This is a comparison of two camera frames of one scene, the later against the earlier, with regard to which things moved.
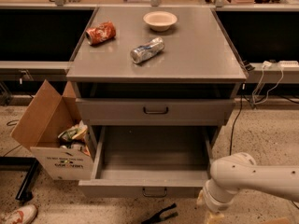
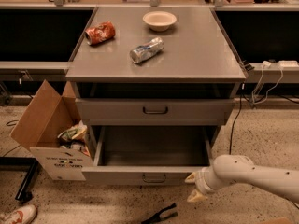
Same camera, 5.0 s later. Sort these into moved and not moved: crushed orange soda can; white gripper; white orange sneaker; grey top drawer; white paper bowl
Moved: white gripper
Not moved: grey top drawer; white paper bowl; crushed orange soda can; white orange sneaker
